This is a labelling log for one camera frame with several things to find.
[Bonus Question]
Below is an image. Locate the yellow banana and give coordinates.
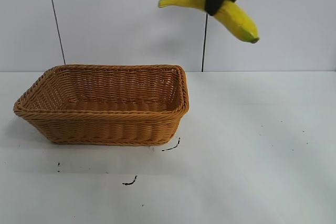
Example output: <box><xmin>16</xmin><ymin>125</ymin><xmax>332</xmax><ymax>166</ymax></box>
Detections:
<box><xmin>157</xmin><ymin>0</ymin><xmax>260</xmax><ymax>44</ymax></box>

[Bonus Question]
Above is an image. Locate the tan woven wicker basket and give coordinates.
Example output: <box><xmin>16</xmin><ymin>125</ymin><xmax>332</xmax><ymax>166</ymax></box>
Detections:
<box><xmin>13</xmin><ymin>63</ymin><xmax>190</xmax><ymax>146</ymax></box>

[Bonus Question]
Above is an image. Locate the thin black wall strip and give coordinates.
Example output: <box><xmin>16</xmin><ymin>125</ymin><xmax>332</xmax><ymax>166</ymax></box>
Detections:
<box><xmin>201</xmin><ymin>14</ymin><xmax>209</xmax><ymax>72</ymax></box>
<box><xmin>46</xmin><ymin>0</ymin><xmax>66</xmax><ymax>66</ymax></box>

